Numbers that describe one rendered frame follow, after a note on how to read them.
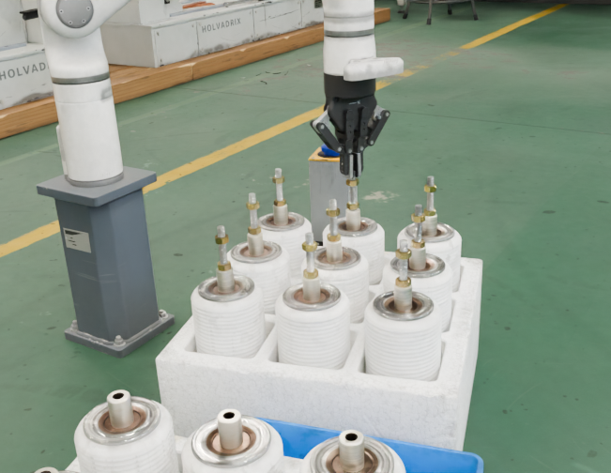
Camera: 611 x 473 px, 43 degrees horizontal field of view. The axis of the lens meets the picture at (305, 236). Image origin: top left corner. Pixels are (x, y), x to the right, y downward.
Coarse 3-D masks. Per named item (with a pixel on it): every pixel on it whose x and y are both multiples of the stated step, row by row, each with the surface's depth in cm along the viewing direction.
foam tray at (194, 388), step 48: (480, 288) 122; (192, 336) 105; (192, 384) 100; (240, 384) 98; (288, 384) 95; (336, 384) 94; (384, 384) 92; (432, 384) 92; (192, 432) 103; (384, 432) 94; (432, 432) 92
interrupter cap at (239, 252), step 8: (264, 240) 115; (240, 248) 113; (248, 248) 113; (264, 248) 113; (272, 248) 112; (280, 248) 112; (232, 256) 110; (240, 256) 110; (248, 256) 110; (256, 256) 111; (264, 256) 110; (272, 256) 110
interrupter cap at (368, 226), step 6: (342, 222) 121; (360, 222) 120; (366, 222) 120; (372, 222) 120; (342, 228) 119; (360, 228) 119; (366, 228) 118; (372, 228) 118; (342, 234) 116; (348, 234) 116; (354, 234) 116; (360, 234) 116; (366, 234) 116
